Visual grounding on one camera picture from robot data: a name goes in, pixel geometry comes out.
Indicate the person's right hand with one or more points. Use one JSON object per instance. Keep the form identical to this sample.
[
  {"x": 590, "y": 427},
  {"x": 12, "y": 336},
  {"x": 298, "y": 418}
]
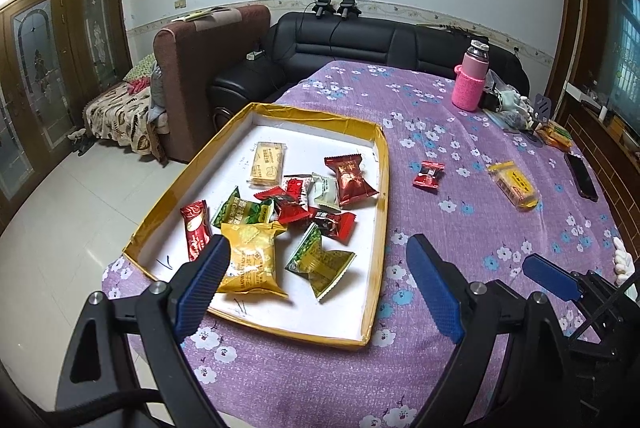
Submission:
[{"x": 624, "y": 260}]

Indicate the red plum candy packet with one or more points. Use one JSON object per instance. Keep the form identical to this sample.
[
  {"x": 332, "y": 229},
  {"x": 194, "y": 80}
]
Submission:
[{"x": 282, "y": 208}]

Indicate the purple floral tablecloth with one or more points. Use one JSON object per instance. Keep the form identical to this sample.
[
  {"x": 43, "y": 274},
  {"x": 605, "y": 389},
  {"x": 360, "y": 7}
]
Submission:
[{"x": 450, "y": 218}]

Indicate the wooden door frame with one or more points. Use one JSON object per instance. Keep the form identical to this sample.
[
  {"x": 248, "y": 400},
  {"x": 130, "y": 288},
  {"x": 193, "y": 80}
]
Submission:
[{"x": 570, "y": 8}]

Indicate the book on armchair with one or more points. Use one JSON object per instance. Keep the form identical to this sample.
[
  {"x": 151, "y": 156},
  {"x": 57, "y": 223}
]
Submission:
[{"x": 197, "y": 14}]

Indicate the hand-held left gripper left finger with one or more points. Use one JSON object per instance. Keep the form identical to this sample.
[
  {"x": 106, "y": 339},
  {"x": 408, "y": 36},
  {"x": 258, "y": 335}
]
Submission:
[{"x": 202, "y": 288}]

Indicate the pair of shoes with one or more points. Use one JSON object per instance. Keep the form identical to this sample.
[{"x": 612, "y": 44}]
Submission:
[{"x": 80, "y": 141}]

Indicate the yellow sandwich cracker packet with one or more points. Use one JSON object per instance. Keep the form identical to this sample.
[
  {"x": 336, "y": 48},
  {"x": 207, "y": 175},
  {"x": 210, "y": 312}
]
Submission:
[{"x": 252, "y": 258}]

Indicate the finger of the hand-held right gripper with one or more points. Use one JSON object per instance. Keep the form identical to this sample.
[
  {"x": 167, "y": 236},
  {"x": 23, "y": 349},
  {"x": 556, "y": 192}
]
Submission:
[{"x": 550, "y": 275}]

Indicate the black smartphone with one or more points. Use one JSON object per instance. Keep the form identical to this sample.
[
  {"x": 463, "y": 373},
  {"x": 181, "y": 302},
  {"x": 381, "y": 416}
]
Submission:
[{"x": 582, "y": 175}]

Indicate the dark plastic bag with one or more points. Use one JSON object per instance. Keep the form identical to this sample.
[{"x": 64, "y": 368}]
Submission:
[{"x": 515, "y": 121}]

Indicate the green pea snack packet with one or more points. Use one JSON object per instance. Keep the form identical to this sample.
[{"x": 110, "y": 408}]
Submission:
[
  {"x": 235, "y": 210},
  {"x": 315, "y": 258}
]

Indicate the white gloves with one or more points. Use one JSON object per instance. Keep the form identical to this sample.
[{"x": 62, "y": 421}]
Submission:
[{"x": 512, "y": 101}]

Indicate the grey phone stand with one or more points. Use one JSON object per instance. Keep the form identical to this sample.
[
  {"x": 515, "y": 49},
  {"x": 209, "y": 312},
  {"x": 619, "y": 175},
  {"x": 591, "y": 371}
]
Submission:
[{"x": 542, "y": 106}]

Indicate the red black-centre candy packet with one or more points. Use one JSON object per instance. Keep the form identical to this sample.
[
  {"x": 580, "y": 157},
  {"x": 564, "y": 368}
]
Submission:
[{"x": 330, "y": 224}]

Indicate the small black box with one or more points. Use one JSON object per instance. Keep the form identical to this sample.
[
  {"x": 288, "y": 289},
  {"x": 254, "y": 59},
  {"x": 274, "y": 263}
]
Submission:
[{"x": 492, "y": 96}]

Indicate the clear yellow cracker packet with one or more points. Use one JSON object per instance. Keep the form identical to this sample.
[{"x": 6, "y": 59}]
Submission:
[{"x": 515, "y": 185}]

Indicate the large dark red snack packet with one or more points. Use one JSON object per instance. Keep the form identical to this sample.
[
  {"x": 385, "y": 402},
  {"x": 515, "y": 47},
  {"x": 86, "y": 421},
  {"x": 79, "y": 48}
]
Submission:
[{"x": 350, "y": 175}]

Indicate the orange snack packet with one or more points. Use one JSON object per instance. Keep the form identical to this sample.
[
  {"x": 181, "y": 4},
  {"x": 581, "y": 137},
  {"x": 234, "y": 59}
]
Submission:
[{"x": 550, "y": 136}]

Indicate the dark red white-label candy packet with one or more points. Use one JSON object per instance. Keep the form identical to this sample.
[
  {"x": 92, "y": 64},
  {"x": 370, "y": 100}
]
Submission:
[{"x": 296, "y": 188}]

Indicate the brown armchair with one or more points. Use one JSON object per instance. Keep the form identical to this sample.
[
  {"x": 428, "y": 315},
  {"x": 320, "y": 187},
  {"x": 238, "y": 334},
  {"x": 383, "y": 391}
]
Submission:
[{"x": 210, "y": 68}]

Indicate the low wooden cabinet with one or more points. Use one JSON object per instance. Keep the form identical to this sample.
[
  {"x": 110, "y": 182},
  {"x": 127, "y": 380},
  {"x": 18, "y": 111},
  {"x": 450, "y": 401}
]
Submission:
[{"x": 610, "y": 148}]

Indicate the small dark red candy packet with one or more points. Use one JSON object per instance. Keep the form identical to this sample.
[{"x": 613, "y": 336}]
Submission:
[{"x": 429, "y": 173}]

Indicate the red and white snack packet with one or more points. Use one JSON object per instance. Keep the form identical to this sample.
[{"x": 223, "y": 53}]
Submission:
[{"x": 196, "y": 228}]

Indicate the gold-edged white cardboard tray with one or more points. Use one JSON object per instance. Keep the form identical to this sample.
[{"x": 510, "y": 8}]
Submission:
[{"x": 310, "y": 143}]

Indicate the cream biscuit packet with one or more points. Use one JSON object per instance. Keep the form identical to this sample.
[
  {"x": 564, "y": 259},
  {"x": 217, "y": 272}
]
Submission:
[{"x": 267, "y": 163}]

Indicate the leaf-patterned blanket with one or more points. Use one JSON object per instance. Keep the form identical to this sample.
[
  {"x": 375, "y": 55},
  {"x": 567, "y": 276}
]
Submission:
[{"x": 120, "y": 118}]

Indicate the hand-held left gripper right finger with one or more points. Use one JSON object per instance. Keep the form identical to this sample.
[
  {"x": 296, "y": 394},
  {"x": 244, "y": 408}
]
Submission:
[{"x": 435, "y": 288}]

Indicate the black leather sofa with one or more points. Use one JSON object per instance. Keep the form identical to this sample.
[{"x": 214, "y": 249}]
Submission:
[{"x": 350, "y": 48}]

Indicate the wooden glass-panel doors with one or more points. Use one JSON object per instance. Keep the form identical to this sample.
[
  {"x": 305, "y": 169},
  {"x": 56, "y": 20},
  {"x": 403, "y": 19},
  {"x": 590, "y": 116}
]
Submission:
[{"x": 45, "y": 58}]

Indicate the black device on sofa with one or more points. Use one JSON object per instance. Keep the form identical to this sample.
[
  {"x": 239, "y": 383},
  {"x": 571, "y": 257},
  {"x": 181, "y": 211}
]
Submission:
[
  {"x": 324, "y": 6},
  {"x": 348, "y": 6}
]

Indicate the pink bottle with knitted sleeve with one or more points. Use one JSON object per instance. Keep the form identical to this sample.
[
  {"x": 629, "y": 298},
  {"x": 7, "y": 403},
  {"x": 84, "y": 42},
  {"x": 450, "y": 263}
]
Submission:
[{"x": 470, "y": 78}]

